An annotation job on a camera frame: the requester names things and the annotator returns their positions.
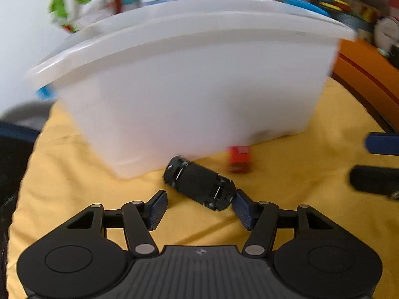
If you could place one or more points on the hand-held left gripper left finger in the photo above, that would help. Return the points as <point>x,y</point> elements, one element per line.
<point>157,209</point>

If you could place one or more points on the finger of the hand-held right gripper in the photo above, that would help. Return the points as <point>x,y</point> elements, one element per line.
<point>374,179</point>
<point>382,143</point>

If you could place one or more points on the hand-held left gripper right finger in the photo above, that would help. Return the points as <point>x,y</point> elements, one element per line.
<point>243,208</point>

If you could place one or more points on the black toy car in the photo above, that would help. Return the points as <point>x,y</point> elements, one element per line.
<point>199,185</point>

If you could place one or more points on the white plastic container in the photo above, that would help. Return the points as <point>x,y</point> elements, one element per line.
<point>193,84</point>

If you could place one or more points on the small red block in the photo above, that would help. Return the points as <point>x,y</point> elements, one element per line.
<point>239,159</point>

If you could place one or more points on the orange box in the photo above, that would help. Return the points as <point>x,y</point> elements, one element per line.
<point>367,74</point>

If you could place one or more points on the yellow blanket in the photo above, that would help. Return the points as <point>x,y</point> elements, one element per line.
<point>62,168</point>

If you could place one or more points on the black chair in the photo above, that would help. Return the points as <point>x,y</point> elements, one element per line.
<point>15,162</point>

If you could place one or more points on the blue lid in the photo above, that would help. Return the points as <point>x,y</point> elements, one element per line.
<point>304,6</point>

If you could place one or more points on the teal tissue packet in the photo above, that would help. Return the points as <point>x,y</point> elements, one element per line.
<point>46,92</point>

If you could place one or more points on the green and white bag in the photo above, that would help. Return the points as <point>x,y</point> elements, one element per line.
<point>84,0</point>

